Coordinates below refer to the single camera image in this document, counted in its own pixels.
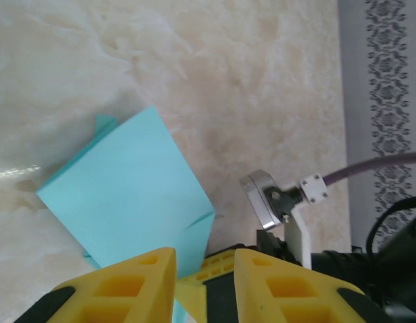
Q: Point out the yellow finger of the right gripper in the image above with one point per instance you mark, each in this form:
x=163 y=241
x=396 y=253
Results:
x=221 y=259
x=194 y=299

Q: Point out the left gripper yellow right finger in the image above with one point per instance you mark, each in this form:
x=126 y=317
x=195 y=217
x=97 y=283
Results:
x=248 y=279

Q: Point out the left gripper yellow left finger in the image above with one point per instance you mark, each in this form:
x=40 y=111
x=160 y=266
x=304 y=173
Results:
x=161 y=279

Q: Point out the light blue paper sheet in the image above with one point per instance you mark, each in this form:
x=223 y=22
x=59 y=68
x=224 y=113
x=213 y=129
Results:
x=127 y=185

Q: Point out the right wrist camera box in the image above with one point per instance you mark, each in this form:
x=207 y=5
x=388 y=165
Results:
x=258 y=198

